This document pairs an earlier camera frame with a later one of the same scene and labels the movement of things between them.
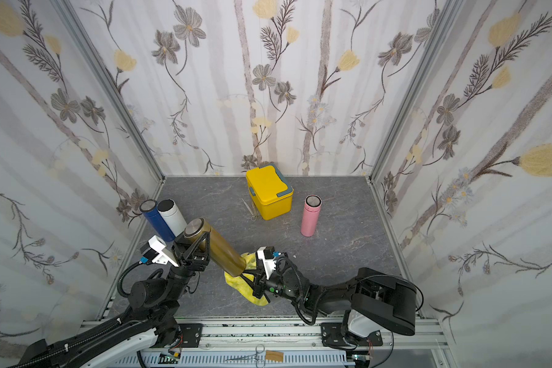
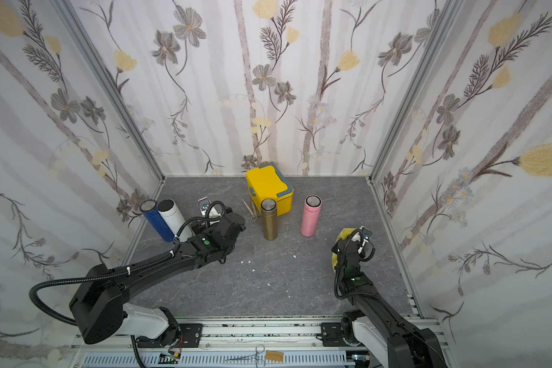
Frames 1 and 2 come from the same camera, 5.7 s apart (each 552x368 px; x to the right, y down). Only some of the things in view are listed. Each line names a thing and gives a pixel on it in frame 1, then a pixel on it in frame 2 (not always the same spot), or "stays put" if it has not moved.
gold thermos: [223, 252] to [268, 208]
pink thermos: [311, 210] stays put
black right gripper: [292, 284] to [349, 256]
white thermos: [169, 211] stays put
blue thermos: [149, 208] stays put
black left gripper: [187, 257] to [228, 211]
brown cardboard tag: [274, 356] stays put
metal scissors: [259, 363] stays put
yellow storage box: [271, 192] stays put
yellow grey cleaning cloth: [238, 284] to [343, 235]
